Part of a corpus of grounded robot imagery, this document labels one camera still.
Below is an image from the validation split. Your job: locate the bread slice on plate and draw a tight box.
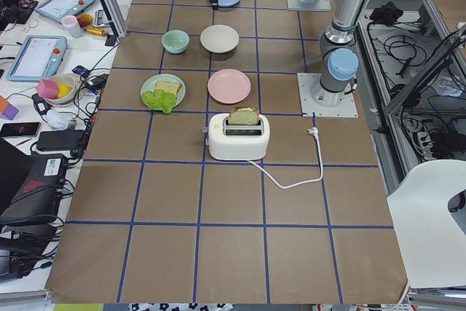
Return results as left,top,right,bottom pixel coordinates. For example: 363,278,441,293
154,81,182,98

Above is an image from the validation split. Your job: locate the orange handled screwdriver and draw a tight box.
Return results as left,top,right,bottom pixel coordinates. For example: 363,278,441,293
82,27,109,36

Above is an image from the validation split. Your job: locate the black laptop with red logo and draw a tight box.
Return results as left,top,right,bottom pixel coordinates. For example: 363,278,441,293
1,139,68,232

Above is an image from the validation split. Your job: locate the pink plate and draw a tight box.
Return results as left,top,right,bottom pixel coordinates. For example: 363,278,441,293
208,68,251,104

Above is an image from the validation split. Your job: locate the teach pendant tablet far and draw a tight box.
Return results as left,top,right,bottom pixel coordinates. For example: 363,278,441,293
35,0,95,23

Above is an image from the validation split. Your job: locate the green plate with sandwich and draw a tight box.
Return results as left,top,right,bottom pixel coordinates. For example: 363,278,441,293
141,74,186,114

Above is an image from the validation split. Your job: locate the cream white plate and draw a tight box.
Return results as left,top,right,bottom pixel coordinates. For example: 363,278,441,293
200,25,240,54

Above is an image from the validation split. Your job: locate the mint green bowl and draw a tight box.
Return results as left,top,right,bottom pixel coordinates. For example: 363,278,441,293
162,30,190,54

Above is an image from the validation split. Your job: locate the white toaster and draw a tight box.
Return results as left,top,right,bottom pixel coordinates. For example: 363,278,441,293
207,113,270,161

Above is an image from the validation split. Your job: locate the purple toy block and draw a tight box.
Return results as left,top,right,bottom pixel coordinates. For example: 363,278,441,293
0,96,19,120

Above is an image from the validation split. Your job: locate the black smartphone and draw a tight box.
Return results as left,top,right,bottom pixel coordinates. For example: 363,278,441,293
1,122,42,138

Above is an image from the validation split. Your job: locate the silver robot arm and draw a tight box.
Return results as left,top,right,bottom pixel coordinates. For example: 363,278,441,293
311,0,366,108

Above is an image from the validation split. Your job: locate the pink plastic cup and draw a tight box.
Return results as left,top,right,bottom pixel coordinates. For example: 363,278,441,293
60,15,83,38

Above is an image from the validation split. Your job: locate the bowl with toy fruit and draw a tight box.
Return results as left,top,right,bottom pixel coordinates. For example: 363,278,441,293
36,73,79,106

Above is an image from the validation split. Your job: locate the white chair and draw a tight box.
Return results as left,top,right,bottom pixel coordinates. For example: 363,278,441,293
387,160,465,288

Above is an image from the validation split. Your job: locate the toast slice in toaster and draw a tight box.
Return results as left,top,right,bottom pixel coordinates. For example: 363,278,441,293
228,106,259,125

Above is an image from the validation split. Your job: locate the green lettuce leaf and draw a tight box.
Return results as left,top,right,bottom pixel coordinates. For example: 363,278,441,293
141,89,177,114

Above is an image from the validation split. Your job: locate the teach pendant tablet near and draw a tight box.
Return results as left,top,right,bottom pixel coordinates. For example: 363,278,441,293
6,35,68,82

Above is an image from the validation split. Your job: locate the teach pendant tablet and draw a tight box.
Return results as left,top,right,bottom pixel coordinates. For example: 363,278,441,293
35,0,95,23
6,35,68,82

